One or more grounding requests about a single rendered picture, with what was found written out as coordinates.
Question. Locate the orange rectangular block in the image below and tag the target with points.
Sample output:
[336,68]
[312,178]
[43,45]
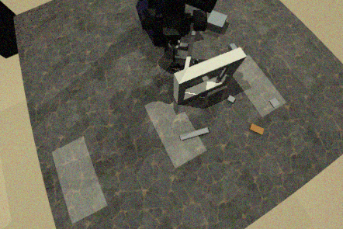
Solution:
[256,129]

